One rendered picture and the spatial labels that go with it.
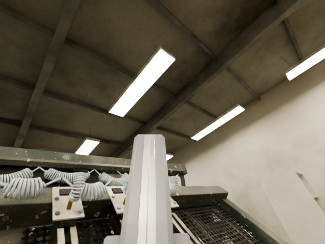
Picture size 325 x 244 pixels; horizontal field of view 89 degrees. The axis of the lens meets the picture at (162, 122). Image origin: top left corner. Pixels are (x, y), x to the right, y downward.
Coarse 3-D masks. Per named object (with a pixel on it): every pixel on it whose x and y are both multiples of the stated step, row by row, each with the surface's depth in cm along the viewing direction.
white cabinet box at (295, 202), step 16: (288, 176) 270; (304, 176) 300; (272, 192) 280; (288, 192) 265; (304, 192) 251; (288, 208) 260; (304, 208) 247; (320, 208) 235; (288, 224) 255; (304, 224) 242; (320, 224) 231; (304, 240) 238; (320, 240) 227
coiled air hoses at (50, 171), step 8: (40, 168) 99; (8, 176) 85; (16, 176) 87; (24, 176) 89; (32, 176) 94; (56, 176) 98; (72, 176) 108; (88, 176) 110; (104, 176) 116; (128, 176) 127; (176, 176) 158; (8, 184) 84; (112, 184) 121; (120, 184) 119
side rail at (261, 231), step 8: (224, 200) 129; (224, 208) 127; (232, 208) 123; (240, 216) 117; (248, 216) 117; (248, 224) 112; (256, 224) 110; (256, 232) 107; (264, 232) 104; (272, 232) 107; (264, 240) 103; (272, 240) 100; (280, 240) 101
